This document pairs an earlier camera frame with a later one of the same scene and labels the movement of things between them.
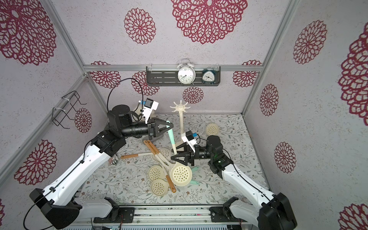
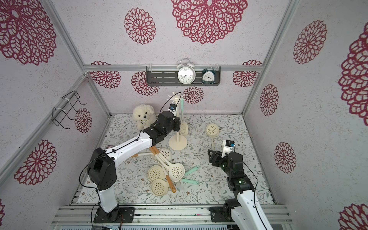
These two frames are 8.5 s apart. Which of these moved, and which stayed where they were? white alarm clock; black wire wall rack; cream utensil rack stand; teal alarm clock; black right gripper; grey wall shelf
Moved: cream utensil rack stand; black right gripper
Stayed: white alarm clock; grey wall shelf; teal alarm clock; black wire wall rack
